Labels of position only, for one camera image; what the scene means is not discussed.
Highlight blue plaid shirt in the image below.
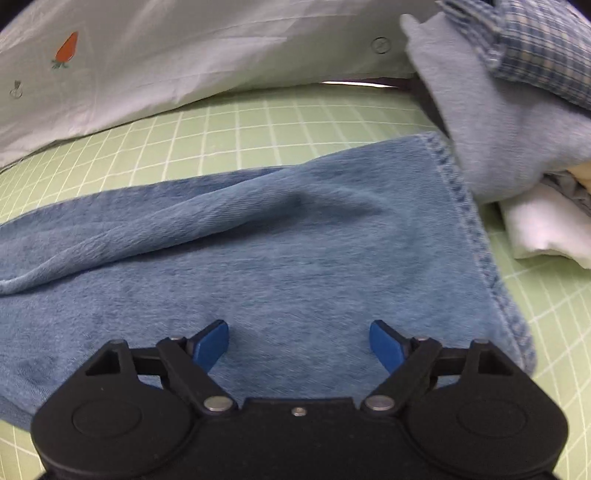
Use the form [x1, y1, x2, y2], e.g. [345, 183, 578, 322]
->
[441, 1, 590, 110]

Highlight blue denim jeans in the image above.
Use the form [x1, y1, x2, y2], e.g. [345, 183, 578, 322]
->
[1, 132, 537, 429]

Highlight grey folded sweater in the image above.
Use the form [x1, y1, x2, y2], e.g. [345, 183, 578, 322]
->
[400, 13, 590, 204]

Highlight white folded garment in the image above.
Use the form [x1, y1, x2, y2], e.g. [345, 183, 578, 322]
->
[500, 162, 591, 270]

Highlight grey printed carrot sheet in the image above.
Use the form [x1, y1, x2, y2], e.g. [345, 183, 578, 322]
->
[1, 1, 438, 165]

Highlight green grid cutting mat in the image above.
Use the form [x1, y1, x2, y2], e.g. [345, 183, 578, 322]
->
[1, 86, 590, 479]

